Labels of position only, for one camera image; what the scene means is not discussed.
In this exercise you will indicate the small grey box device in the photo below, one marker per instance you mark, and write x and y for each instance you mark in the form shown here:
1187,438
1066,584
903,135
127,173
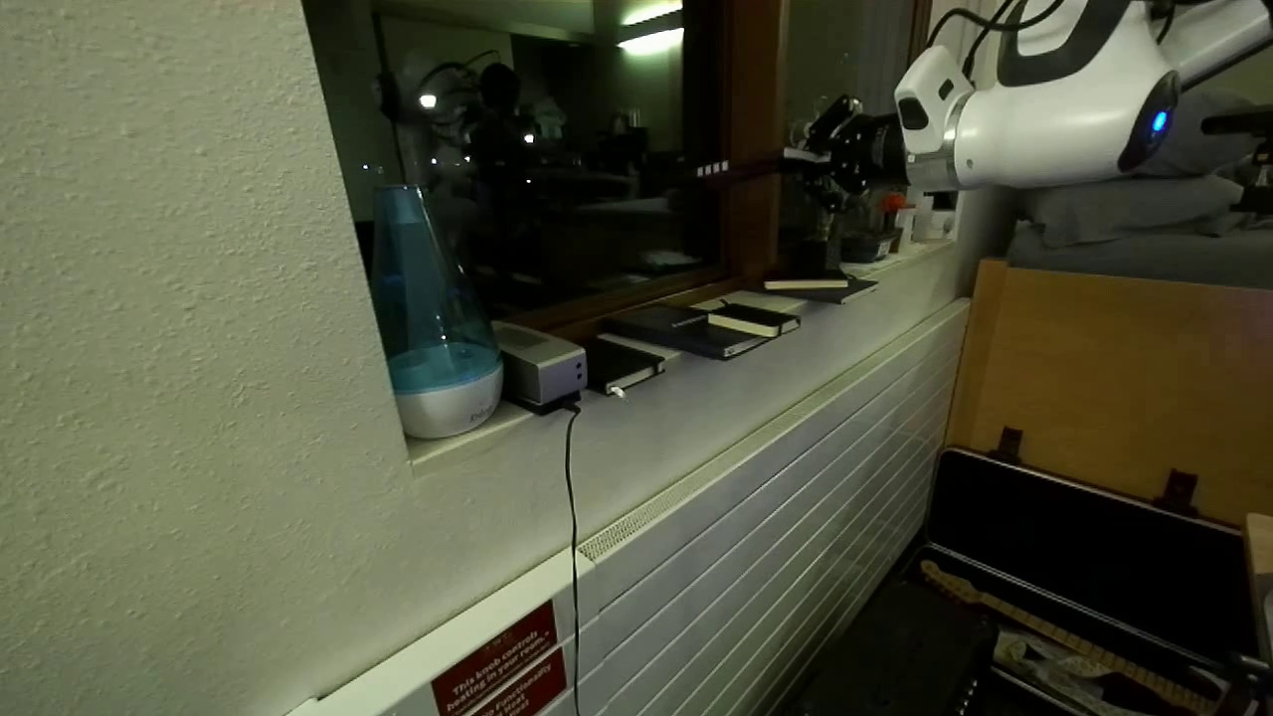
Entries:
538,367

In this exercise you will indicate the red warning sticker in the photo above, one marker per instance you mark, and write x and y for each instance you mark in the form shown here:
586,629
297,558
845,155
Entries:
513,672

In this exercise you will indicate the blue glass humidifier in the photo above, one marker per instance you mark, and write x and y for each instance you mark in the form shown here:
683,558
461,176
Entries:
437,348

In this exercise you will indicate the black book white edges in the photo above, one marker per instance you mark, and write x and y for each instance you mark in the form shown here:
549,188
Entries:
748,320

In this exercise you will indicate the black open guitar case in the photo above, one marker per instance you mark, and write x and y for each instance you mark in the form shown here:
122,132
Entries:
1030,595

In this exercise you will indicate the white slatted radiator cover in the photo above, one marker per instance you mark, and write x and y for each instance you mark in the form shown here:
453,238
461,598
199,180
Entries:
723,584

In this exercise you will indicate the black notebook on sill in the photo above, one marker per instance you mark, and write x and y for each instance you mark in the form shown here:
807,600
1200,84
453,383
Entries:
619,367

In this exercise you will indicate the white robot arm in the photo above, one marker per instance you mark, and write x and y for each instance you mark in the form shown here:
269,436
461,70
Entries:
1083,94

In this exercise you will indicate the black keyboard-like device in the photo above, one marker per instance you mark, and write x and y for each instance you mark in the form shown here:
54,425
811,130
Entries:
684,331

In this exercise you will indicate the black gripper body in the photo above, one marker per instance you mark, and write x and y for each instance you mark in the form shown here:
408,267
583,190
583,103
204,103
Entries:
850,149

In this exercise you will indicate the wooden panel board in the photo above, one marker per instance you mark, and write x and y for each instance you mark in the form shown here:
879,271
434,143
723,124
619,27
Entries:
1122,383

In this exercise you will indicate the far black flat book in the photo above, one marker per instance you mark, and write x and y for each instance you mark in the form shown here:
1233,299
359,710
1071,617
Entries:
817,286

